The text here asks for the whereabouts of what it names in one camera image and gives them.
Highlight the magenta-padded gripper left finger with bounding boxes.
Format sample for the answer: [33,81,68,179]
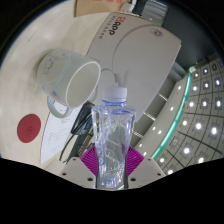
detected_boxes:
[58,146,100,189]

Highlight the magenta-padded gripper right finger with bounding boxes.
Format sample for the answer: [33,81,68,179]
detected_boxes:
[124,146,167,190]

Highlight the clear plastic water bottle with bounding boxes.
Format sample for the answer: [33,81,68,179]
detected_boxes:
[90,84,138,189]

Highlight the flat round red coaster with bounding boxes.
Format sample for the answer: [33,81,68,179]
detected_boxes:
[16,113,43,144]

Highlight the round ceiling lights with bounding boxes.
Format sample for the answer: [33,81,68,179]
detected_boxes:
[133,59,224,176]

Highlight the white ceramic mug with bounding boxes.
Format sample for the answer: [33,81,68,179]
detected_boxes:
[35,48,102,119]

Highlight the white cardboard paper box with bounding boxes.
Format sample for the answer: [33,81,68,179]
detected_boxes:
[85,12,183,123]

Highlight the black power adapter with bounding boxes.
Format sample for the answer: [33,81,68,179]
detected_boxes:
[128,0,149,16]

